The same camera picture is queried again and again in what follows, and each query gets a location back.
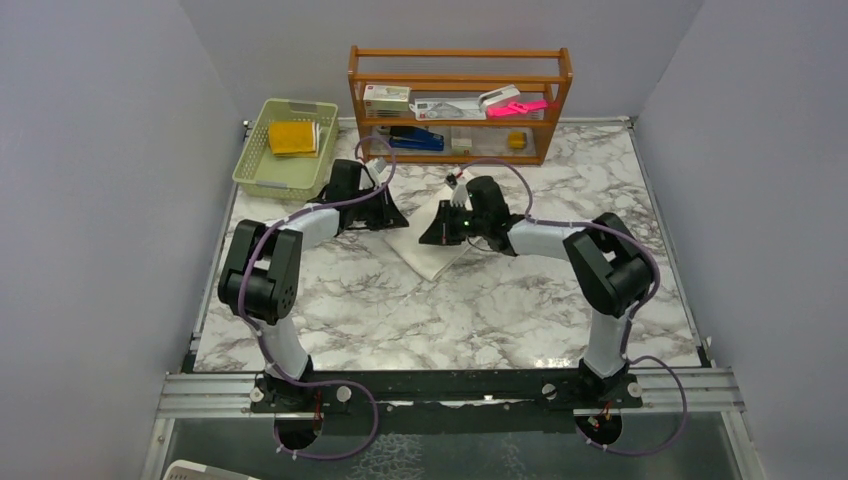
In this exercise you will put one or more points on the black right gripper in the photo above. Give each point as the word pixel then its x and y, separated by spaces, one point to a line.
pixel 441 231

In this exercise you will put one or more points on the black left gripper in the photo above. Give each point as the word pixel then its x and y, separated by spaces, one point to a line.
pixel 388 215

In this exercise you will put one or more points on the cream white towel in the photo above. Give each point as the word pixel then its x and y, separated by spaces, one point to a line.
pixel 427 261

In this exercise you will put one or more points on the green plastic basket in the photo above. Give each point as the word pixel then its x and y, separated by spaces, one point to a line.
pixel 261 174

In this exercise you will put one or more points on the yellow brown bear towel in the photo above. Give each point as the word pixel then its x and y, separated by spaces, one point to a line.
pixel 294 138

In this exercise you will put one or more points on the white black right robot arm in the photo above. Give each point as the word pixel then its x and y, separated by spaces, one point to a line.
pixel 616 276

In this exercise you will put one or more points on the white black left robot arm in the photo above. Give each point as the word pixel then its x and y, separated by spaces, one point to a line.
pixel 260 276

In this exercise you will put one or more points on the blue black stapler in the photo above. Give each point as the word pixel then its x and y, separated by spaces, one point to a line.
pixel 415 138

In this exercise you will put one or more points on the wooden shelf rack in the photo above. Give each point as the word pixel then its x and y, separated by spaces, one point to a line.
pixel 434 73

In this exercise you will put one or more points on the small white eraser box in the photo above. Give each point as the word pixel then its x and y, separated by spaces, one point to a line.
pixel 461 141

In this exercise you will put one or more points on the white green box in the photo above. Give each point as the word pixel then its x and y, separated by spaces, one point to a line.
pixel 386 98

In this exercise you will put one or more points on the small yellow block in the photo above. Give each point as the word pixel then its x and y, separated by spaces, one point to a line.
pixel 517 140

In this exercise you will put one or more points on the white stapler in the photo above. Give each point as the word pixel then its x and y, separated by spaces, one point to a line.
pixel 499 97

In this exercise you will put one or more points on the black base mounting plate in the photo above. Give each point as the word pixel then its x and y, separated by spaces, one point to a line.
pixel 364 403

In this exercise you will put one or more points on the white tray corner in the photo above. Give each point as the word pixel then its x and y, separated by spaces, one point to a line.
pixel 187 470

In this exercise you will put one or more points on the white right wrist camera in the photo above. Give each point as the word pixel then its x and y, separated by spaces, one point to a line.
pixel 459 192

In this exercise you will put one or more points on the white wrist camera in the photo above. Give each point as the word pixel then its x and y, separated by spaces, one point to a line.
pixel 373 171
pixel 459 192

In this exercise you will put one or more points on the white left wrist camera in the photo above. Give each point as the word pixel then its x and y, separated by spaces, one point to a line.
pixel 373 171

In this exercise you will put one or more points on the aluminium rail frame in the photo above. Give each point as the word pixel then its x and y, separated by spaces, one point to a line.
pixel 690 426

